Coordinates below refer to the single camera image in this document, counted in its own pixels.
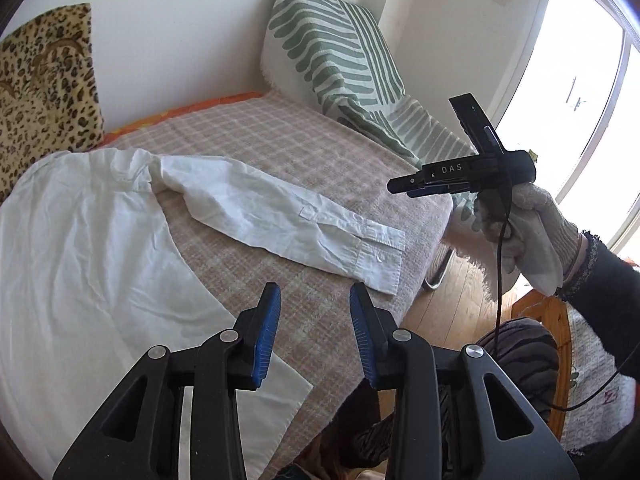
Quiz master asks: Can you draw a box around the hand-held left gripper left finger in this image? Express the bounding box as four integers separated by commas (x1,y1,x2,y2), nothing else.
52,282,282,480

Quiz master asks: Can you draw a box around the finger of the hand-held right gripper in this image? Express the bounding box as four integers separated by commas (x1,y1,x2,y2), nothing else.
387,169,426,194
406,184,471,199

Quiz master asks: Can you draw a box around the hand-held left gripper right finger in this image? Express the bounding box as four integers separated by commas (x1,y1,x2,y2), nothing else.
349,282,581,480

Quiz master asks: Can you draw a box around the white shirt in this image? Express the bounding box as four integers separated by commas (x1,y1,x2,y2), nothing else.
0,149,407,480

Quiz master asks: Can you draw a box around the person's right forearm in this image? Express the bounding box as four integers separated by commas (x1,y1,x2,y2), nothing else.
556,230,640,391

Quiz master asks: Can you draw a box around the person's right hand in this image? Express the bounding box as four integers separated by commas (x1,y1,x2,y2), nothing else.
471,182,582,297

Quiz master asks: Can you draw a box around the metal furniture leg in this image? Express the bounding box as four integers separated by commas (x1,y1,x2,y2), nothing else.
422,249,457,291

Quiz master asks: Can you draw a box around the white framed window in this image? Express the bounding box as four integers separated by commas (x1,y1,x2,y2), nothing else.
492,0,640,261

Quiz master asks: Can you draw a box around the beige plaid blanket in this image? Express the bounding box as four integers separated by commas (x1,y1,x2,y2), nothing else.
95,91,455,480

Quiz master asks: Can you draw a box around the green striped white cushion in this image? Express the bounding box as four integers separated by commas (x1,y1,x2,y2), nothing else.
259,0,507,281

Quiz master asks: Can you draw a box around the wooden stool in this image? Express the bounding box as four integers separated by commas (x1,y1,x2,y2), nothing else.
511,290,575,443

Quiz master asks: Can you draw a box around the pale patterned rug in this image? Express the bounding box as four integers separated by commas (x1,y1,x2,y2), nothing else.
559,305,637,455

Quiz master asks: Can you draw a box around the orange patterned sheet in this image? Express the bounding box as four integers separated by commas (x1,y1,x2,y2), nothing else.
99,91,264,150

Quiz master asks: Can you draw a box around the leopard print bag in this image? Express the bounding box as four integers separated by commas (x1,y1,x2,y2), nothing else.
0,2,106,203

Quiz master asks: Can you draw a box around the black cable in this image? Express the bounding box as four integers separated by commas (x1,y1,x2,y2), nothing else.
492,160,640,413

